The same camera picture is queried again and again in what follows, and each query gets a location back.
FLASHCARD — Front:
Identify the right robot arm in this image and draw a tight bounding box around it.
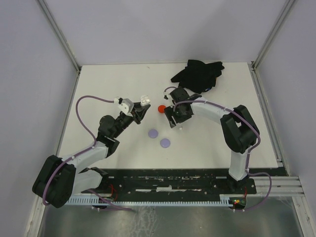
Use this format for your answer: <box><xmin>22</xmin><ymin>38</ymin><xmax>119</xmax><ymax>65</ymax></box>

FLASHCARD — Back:
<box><xmin>163</xmin><ymin>86</ymin><xmax>261</xmax><ymax>193</ymax></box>

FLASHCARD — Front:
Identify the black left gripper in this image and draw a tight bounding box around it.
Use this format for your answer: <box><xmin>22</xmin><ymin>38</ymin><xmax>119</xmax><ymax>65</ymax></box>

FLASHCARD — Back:
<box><xmin>113</xmin><ymin>101</ymin><xmax>151</xmax><ymax>138</ymax></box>

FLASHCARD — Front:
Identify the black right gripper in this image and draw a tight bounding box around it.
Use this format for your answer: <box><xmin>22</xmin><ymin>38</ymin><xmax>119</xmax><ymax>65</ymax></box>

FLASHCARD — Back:
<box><xmin>163</xmin><ymin>103</ymin><xmax>192</xmax><ymax>127</ymax></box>

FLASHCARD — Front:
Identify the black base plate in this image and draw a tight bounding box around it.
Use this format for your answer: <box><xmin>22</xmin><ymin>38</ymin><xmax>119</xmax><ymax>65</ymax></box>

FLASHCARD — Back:
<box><xmin>94</xmin><ymin>168</ymin><xmax>257</xmax><ymax>201</ymax></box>

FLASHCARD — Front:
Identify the white round charging case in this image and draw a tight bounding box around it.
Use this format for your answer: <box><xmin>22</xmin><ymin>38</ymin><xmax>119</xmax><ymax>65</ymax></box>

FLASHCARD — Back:
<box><xmin>140</xmin><ymin>95</ymin><xmax>151</xmax><ymax>106</ymax></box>

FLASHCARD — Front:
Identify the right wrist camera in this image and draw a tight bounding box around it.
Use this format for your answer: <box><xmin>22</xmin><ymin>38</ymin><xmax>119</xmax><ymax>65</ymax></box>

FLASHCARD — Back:
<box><xmin>163</xmin><ymin>91</ymin><xmax>170</xmax><ymax>100</ymax></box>

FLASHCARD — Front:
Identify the black cloth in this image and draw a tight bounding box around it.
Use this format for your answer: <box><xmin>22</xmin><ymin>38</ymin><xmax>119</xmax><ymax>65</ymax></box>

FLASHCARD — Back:
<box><xmin>171</xmin><ymin>60</ymin><xmax>225</xmax><ymax>94</ymax></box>

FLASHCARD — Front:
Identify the blue-white cable duct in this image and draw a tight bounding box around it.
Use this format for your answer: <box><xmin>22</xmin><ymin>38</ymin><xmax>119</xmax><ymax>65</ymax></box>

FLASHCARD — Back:
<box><xmin>66</xmin><ymin>194</ymin><xmax>240</xmax><ymax>207</ymax></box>

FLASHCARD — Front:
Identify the aluminium frame rail left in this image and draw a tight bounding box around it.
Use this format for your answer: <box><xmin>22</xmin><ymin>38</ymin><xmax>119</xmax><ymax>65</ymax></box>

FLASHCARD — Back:
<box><xmin>37</xmin><ymin>0</ymin><xmax>82</xmax><ymax>72</ymax></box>

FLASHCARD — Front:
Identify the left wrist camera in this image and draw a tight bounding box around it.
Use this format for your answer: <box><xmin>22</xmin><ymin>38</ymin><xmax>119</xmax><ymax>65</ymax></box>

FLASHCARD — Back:
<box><xmin>114</xmin><ymin>97</ymin><xmax>134</xmax><ymax>116</ymax></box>

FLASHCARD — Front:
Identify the aluminium frame rail right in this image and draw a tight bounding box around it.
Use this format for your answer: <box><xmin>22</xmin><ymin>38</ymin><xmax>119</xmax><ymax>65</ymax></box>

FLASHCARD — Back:
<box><xmin>250</xmin><ymin>0</ymin><xmax>297</xmax><ymax>72</ymax></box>

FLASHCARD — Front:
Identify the orange round charging case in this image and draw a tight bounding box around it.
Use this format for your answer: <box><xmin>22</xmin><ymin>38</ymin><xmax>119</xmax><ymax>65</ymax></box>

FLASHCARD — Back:
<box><xmin>158</xmin><ymin>105</ymin><xmax>166</xmax><ymax>114</ymax></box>

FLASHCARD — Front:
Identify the purple charging case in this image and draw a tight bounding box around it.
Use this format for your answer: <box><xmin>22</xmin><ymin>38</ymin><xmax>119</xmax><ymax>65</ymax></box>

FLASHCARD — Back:
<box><xmin>160</xmin><ymin>138</ymin><xmax>171</xmax><ymax>148</ymax></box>
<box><xmin>148</xmin><ymin>129</ymin><xmax>158</xmax><ymax>139</ymax></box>

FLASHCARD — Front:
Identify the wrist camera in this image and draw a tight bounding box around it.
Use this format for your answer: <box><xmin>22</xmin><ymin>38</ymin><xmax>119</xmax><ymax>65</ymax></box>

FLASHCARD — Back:
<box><xmin>163</xmin><ymin>91</ymin><xmax>170</xmax><ymax>100</ymax></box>
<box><xmin>114</xmin><ymin>97</ymin><xmax>134</xmax><ymax>116</ymax></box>

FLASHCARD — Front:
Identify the aluminium frame rail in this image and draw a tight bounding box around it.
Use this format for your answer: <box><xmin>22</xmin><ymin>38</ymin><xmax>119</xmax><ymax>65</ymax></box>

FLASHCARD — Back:
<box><xmin>37</xmin><ymin>0</ymin><xmax>82</xmax><ymax>72</ymax></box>
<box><xmin>250</xmin><ymin>0</ymin><xmax>297</xmax><ymax>72</ymax></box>

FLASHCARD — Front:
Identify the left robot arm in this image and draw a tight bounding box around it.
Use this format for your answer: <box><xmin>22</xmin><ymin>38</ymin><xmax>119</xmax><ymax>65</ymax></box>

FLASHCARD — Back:
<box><xmin>32</xmin><ymin>99</ymin><xmax>151</xmax><ymax>208</ymax></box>

